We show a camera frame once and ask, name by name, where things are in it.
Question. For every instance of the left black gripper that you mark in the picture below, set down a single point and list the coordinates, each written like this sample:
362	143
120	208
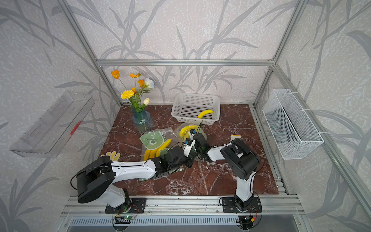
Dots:
191	159

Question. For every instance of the yellow banana taken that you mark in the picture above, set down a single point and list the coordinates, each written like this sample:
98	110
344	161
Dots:
184	132
205	112

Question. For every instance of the zip-top bag with bananas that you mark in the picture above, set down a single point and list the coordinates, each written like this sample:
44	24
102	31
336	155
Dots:
166	134
193	153

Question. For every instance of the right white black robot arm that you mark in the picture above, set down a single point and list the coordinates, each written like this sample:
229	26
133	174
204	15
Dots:
244	164

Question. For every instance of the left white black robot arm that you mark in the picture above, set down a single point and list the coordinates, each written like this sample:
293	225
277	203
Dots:
96	181

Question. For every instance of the white work glove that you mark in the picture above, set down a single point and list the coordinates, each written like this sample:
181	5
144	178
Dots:
233	136

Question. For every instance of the white plastic basket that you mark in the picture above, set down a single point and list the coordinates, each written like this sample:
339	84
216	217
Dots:
187	107

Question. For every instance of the blue glass vase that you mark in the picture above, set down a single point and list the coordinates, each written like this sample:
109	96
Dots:
142	121

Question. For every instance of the yellow work glove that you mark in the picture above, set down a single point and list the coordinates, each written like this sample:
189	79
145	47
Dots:
114	156

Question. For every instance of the artificial flower bouquet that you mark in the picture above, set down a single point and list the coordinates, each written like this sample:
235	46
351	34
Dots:
134	95

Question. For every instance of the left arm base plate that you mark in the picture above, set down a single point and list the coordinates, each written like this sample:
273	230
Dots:
136	205

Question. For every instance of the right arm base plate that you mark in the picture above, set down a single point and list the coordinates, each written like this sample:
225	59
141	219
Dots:
236	205

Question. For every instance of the white wire mesh basket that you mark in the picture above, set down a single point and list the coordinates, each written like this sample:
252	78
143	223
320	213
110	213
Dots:
294	133

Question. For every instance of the aluminium front rail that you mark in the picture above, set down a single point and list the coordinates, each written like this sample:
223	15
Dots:
191	205

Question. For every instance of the clear acrylic wall shelf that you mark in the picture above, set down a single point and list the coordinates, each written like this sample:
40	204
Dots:
50	134

